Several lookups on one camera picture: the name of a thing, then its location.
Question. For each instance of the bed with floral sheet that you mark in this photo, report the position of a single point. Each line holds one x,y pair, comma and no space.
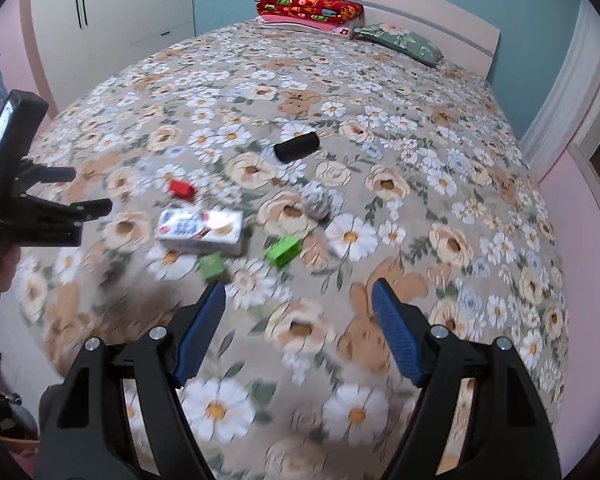
380,210

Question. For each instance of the black cylinder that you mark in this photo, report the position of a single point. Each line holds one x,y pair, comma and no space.
296,146

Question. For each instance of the light green toy block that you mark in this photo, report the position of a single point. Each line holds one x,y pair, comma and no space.
282,251

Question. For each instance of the white wardrobe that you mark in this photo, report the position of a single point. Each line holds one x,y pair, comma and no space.
120,0

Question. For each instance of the dark cloth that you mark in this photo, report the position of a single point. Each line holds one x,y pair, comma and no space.
5,415

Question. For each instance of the paper ball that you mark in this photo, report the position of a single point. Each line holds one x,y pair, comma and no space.
316,201

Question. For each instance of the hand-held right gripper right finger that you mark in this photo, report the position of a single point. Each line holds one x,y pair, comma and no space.
395,330

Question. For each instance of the red printed folded blanket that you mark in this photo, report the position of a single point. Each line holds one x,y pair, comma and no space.
310,9

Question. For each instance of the person's left hand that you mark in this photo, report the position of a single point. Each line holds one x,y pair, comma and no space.
7,270

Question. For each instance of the red block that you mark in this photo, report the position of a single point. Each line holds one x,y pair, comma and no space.
181,190

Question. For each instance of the dark green block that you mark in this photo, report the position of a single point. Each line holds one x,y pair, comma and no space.
213,266

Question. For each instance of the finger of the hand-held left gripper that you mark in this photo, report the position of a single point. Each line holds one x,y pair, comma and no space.
55,225
50,175

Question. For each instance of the white carton box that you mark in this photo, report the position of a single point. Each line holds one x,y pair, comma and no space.
200,230

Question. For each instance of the pink pillow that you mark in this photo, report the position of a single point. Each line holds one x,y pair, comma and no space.
325,27

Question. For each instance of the white bed headboard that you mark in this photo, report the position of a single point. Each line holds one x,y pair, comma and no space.
430,15

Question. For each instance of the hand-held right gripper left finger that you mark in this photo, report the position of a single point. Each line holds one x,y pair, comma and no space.
202,330

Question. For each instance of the white curtain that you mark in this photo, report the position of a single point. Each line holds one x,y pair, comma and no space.
565,100

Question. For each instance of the green floral pillow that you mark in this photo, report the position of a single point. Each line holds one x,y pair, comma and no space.
400,42

